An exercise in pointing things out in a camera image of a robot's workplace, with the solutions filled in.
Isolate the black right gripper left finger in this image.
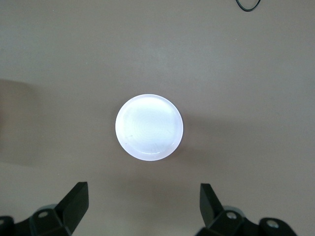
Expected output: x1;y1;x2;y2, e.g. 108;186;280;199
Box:
0;181;89;236

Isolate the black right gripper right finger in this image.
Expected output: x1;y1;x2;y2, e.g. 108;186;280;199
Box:
199;183;298;236

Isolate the pale pink round plate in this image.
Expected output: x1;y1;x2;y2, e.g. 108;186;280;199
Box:
115;93;185;162

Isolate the thin black looped cable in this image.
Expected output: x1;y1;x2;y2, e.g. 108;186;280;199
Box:
235;0;263;12

